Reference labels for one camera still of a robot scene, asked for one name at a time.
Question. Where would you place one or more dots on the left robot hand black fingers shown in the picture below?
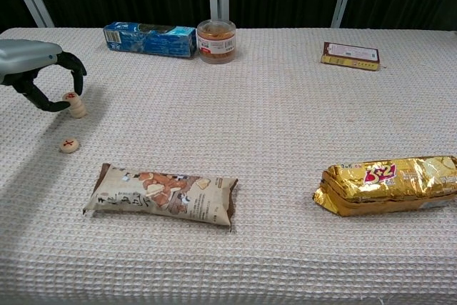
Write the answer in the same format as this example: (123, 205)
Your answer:
(21, 56)

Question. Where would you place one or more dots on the clear plastic snack jar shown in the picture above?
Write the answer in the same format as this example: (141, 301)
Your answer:
(216, 43)

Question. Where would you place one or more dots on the beige snack bag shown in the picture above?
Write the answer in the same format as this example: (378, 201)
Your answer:
(160, 194)

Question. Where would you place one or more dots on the wooden chess piece cross mark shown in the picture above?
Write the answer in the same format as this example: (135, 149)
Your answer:
(69, 145)

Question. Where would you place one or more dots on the gold foil cracker pack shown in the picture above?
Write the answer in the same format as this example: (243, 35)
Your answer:
(385, 187)

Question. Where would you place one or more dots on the red and yellow box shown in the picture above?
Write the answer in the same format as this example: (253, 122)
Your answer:
(351, 55)

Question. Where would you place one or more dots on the beige waffle tablecloth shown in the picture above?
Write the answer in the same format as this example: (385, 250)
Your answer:
(250, 123)

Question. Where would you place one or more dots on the blue cookie box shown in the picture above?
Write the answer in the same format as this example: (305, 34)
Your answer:
(153, 41)

